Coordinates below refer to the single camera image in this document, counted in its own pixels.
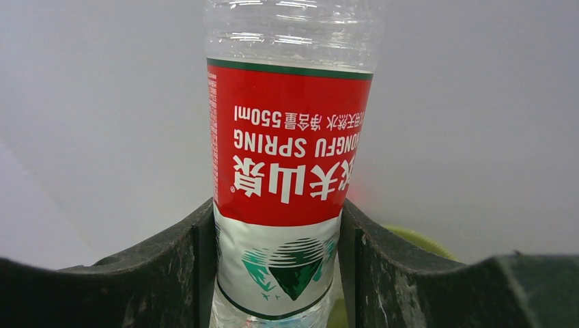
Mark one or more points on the green ribbed plastic bin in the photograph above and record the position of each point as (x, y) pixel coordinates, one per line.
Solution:
(338, 316)

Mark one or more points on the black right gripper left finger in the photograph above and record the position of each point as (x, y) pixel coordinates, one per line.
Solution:
(166, 280)

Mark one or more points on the red label bottle red cap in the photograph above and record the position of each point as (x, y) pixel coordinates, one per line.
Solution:
(288, 86)

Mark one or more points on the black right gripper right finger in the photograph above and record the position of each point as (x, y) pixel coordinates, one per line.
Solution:
(389, 282)

